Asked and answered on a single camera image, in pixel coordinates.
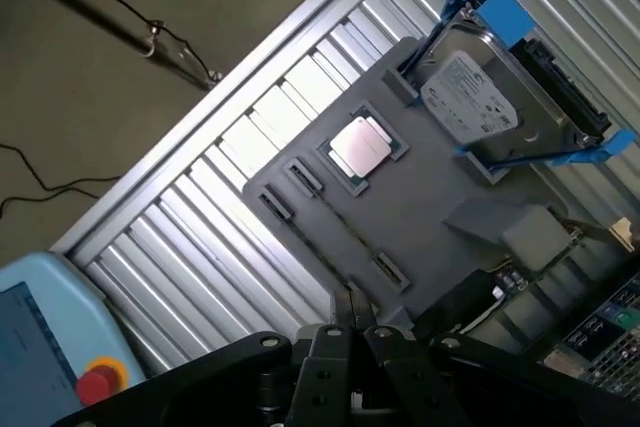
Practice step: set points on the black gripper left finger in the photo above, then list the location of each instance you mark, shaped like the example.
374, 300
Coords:
320, 377

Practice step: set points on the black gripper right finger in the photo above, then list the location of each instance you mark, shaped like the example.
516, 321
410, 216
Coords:
400, 377

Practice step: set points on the graphics card with green board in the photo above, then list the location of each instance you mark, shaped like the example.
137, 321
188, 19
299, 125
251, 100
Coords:
510, 279

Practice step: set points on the grey printed parts rack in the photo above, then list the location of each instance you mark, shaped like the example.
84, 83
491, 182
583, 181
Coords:
425, 217

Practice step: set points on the green circuit board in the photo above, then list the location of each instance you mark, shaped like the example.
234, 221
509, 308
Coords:
610, 337

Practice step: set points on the silver CPU chip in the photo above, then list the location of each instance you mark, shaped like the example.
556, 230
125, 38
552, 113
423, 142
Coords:
357, 147

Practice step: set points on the light blue teach pendant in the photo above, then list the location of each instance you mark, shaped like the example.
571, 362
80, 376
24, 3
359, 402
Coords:
55, 327

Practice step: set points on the silver hard disk drive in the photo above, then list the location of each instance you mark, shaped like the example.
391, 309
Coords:
475, 97

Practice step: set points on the blue plastic disk carrier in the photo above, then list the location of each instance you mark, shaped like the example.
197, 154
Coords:
505, 17

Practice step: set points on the dark metal stand pole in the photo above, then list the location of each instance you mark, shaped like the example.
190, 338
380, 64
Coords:
75, 6

